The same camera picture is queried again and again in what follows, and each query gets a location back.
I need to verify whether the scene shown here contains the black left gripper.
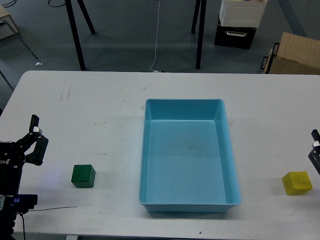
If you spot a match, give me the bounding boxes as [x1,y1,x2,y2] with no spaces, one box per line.
[0,114,49,196]

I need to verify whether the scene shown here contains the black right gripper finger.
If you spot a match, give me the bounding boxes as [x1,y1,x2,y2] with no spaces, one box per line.
[308,129,320,174]

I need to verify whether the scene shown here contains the yellow cube block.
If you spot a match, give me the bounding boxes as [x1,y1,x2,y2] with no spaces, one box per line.
[281,171,313,196]

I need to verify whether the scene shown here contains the green cube block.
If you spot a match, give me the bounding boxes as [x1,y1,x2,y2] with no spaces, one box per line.
[71,164,96,188]

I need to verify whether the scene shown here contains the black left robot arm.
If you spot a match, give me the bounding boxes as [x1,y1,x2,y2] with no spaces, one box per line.
[0,114,49,240]

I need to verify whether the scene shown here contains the black storage box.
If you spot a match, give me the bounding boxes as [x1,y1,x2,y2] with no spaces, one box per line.
[214,21,257,50]

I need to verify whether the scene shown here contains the blue plastic bin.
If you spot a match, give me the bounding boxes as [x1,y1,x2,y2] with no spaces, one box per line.
[139,99,241,213]

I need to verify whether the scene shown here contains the wooden cabinet top left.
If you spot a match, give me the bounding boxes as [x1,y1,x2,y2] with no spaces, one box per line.
[0,5,19,40]

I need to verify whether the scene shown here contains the white storage crate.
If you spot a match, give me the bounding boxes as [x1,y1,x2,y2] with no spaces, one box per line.
[219,0,268,28]

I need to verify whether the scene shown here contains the black table leg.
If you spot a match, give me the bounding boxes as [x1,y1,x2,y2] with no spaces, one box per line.
[77,0,96,35]
[64,0,86,71]
[191,0,201,34]
[195,0,207,70]

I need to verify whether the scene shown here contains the black table leg left rear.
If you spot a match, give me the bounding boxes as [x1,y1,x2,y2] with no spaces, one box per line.
[77,0,96,35]

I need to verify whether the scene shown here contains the black table leg right rear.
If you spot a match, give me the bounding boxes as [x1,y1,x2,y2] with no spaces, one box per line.
[191,0,201,34]

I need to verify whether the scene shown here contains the blue wrist camera module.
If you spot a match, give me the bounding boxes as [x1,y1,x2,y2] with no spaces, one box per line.
[9,194,38,214]

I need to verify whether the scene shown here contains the thin black wire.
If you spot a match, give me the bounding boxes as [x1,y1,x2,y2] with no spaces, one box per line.
[29,206,78,212]

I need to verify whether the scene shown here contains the wooden box with handles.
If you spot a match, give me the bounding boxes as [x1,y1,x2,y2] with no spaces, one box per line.
[260,32,320,75]

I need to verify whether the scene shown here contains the white hanging cable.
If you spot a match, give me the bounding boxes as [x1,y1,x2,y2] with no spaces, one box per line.
[149,0,162,73]

